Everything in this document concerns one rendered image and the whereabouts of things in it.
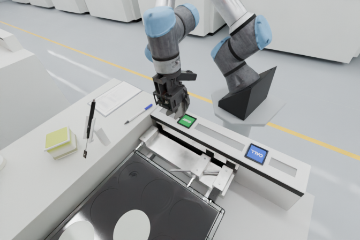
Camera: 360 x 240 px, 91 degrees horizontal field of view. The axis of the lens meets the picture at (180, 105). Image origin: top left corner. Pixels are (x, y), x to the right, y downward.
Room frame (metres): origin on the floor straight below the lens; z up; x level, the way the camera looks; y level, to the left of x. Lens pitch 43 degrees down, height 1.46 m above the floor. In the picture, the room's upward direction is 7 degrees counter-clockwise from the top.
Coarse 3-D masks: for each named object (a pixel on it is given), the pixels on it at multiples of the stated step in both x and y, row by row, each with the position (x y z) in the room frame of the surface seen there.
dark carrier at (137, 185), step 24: (120, 168) 0.32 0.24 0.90; (144, 168) 0.31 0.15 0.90; (96, 192) 0.24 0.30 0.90; (120, 192) 0.23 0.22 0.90; (144, 192) 0.23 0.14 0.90; (168, 192) 0.22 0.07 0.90; (96, 216) 0.17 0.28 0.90; (120, 216) 0.17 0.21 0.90; (168, 216) 0.15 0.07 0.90; (192, 216) 0.14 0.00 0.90
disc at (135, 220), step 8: (128, 216) 0.16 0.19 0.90; (136, 216) 0.16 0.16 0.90; (144, 216) 0.16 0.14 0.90; (120, 224) 0.15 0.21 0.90; (128, 224) 0.14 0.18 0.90; (136, 224) 0.14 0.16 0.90; (144, 224) 0.14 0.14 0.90; (120, 232) 0.13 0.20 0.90; (128, 232) 0.13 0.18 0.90; (136, 232) 0.12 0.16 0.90; (144, 232) 0.12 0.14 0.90
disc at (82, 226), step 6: (78, 222) 0.16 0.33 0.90; (84, 222) 0.16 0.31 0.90; (72, 228) 0.15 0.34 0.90; (78, 228) 0.15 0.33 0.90; (84, 228) 0.15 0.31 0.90; (90, 228) 0.15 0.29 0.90; (66, 234) 0.14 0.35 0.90; (72, 234) 0.14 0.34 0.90; (78, 234) 0.14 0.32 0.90; (84, 234) 0.13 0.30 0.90; (90, 234) 0.13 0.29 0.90
